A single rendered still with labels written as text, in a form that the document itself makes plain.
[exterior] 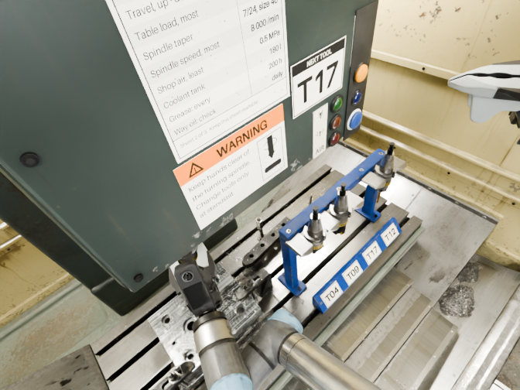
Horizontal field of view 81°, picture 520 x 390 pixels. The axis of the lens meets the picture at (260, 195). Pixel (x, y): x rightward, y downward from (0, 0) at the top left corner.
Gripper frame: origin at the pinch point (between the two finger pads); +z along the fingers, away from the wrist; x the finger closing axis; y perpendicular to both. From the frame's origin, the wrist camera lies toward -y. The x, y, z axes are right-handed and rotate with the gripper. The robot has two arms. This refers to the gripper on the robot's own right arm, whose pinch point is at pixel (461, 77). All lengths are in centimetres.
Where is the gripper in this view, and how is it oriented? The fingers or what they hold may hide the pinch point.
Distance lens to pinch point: 50.3
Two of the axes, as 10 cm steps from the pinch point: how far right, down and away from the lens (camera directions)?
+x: 3.2, -7.3, 6.0
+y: 1.2, 6.6, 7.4
